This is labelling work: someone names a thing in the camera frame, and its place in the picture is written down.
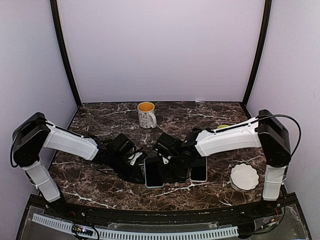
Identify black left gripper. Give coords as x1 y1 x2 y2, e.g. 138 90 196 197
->
109 153 145 185

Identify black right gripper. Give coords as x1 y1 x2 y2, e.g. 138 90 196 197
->
156 154 186 184

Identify purple-edged black smartphone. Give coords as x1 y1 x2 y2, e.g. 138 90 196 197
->
168 163 189 183

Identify pink phone case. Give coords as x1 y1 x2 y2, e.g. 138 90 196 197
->
189 156 209 183

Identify light blue phone case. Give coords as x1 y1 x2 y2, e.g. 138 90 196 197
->
143 156 165 189

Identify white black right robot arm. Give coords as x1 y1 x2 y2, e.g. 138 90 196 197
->
156 109 295 217

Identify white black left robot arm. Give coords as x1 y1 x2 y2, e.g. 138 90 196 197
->
10 112 147 218

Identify white floral mug yellow inside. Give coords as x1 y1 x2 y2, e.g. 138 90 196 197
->
137 102 157 129

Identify lime green bowl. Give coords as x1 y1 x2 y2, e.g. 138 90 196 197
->
216 124 229 130

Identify white scalloped dish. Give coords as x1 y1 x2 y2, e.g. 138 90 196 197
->
229 163 260 193

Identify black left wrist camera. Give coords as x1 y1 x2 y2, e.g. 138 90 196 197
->
111 133 148 166

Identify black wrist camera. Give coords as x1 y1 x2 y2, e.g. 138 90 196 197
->
111 133 148 166
153 133 183 165

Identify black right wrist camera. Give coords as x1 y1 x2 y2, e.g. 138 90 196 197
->
153 133 183 165

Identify black front table rail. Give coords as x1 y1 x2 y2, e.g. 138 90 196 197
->
27 193 298 226

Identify white slotted cable duct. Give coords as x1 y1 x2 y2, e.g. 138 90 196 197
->
31 213 239 240

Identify black left corner post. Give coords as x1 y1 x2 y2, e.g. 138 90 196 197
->
50 0 82 108

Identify black corner post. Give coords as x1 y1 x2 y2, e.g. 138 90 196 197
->
50 0 82 108
241 0 273 109

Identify black right corner post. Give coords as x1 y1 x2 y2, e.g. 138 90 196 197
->
241 0 273 109

